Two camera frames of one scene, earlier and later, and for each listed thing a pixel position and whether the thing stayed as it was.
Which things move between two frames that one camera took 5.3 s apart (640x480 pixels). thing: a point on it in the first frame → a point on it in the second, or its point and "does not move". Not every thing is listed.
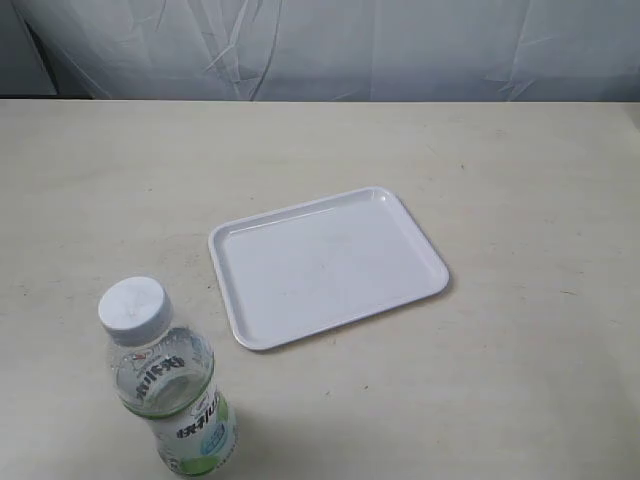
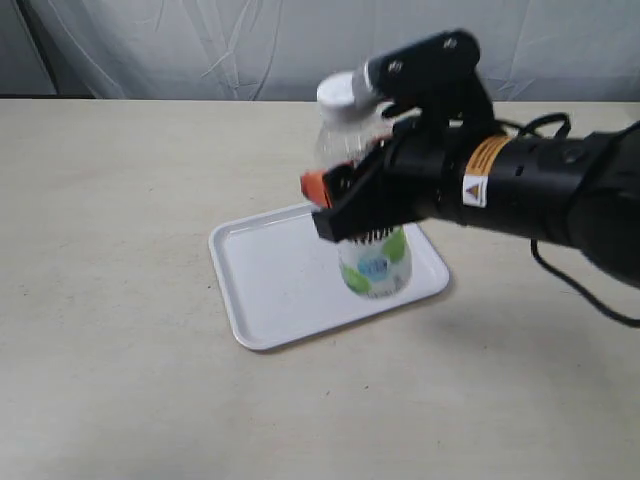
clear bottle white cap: (163, 375) → (351, 114)
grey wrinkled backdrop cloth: (322, 50) does not move
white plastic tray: (296, 270) does not move
